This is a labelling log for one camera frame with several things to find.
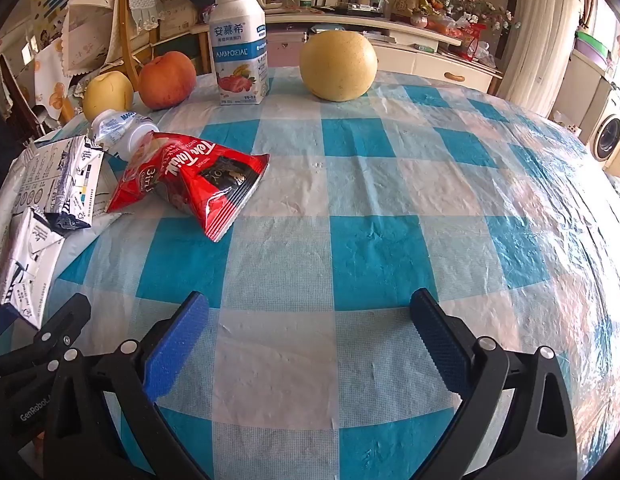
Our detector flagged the red apple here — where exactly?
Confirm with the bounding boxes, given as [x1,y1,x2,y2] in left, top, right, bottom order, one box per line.
[138,51,197,111]

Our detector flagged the stacked plastic basins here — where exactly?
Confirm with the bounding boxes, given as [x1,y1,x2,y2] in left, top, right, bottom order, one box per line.
[574,30,616,68]

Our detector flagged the yellow pear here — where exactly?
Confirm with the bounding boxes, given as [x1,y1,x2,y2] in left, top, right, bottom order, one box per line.
[82,71,134,122]
[299,30,379,103]

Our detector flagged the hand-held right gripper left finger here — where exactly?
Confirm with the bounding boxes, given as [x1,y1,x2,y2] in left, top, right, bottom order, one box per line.
[42,291,211,480]

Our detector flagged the artificial flower bouquet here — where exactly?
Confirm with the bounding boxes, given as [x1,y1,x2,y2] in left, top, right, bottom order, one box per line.
[437,0,513,36]

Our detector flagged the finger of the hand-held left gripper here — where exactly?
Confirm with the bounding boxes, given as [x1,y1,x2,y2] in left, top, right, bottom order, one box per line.
[0,358,61,397]
[0,293,92,376]

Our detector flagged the cream chair cover cloth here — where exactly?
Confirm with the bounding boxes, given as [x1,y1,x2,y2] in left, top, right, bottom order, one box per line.
[62,0,133,78]

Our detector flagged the cream curtain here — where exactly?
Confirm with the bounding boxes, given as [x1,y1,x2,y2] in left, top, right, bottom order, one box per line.
[495,0,586,116]

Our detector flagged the white blue yogurt drink bottle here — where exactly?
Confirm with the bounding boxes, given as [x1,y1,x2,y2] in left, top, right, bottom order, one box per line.
[210,0,269,106]

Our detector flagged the white low cabinet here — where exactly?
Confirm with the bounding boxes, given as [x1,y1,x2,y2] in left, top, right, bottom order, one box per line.
[190,7,506,96]

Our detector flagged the pale lace cloth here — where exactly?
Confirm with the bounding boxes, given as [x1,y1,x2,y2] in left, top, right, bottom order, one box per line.
[122,0,164,36]

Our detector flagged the light wooden chair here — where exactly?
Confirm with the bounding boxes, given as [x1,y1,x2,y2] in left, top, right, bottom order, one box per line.
[64,0,163,92]

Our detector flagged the white washing machine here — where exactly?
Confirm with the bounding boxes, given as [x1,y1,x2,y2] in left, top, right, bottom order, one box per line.
[587,85,620,163]

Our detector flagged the white milk carton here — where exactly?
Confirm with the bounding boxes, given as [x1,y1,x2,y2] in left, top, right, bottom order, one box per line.
[0,208,65,331]
[17,135,105,233]

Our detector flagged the red snack packet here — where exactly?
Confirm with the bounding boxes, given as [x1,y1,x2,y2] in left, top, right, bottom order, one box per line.
[106,131,271,243]

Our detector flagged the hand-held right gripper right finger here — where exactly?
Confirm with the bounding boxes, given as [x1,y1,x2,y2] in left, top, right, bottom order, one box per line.
[409,288,578,480]

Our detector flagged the crushed white plastic bottle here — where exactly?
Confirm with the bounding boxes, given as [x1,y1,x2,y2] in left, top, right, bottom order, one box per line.
[90,109,159,161]

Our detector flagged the orange print white cloth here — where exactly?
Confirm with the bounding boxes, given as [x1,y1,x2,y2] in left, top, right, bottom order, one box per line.
[34,40,80,121]

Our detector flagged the gold ornament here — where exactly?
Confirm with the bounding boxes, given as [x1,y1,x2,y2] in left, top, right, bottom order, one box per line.
[390,0,423,23]

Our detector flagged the blue white checked tablecloth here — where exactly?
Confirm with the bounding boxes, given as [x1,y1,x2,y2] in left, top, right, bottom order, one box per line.
[0,67,620,480]

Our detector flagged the dark wooden chair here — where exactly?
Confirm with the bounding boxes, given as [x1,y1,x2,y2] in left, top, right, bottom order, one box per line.
[0,52,45,141]

